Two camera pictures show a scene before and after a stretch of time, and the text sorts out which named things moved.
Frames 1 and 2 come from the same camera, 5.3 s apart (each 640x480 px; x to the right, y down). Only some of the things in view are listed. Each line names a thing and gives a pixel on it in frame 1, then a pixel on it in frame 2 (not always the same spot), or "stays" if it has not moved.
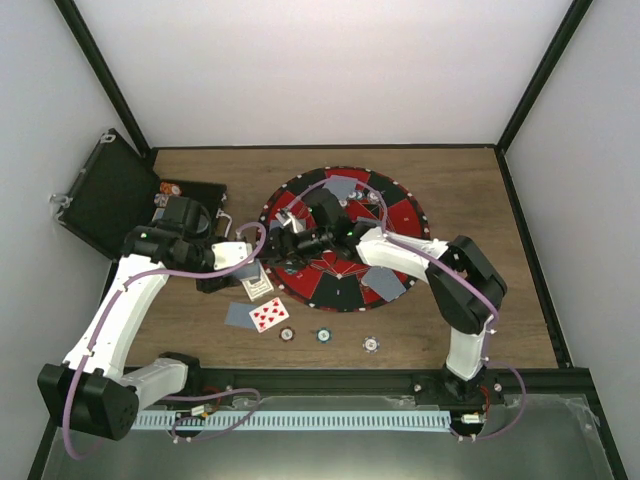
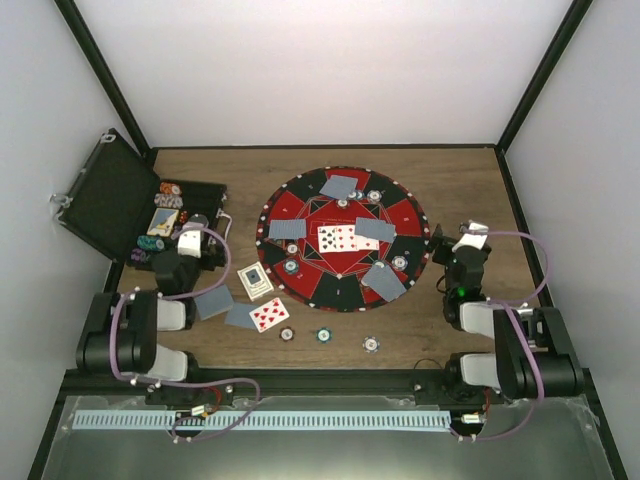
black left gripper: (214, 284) -> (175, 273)
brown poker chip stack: (287, 334) stays
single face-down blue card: (238, 315) stays
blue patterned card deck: (250, 273) -> (214, 302)
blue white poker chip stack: (370, 344) stays
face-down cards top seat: (342, 186) stays
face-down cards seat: (384, 280) stays
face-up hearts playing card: (269, 315) stays
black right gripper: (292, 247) -> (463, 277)
